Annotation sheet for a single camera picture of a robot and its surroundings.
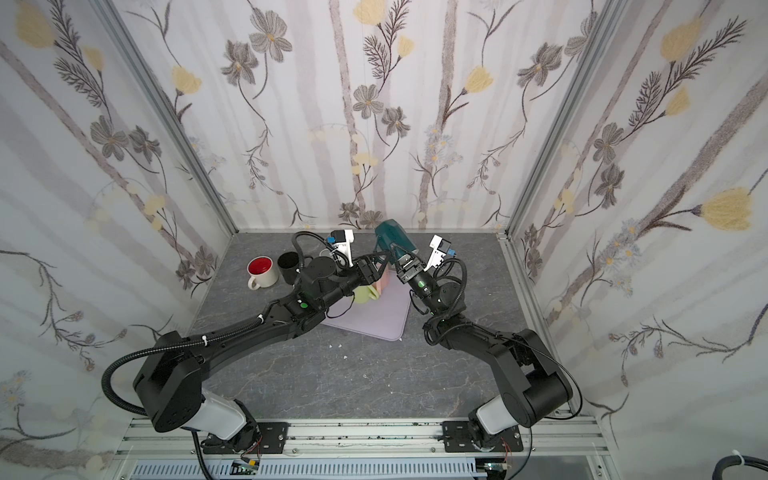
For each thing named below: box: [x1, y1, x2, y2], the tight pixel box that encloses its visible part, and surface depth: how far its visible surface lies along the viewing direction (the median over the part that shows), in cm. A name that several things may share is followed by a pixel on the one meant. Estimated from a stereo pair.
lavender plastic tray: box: [321, 270, 412, 342], surface depth 97 cm
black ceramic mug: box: [277, 251, 300, 285], surface depth 103 cm
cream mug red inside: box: [247, 256, 279, 291], surface depth 103 cm
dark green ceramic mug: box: [374, 218, 417, 260], surface depth 75 cm
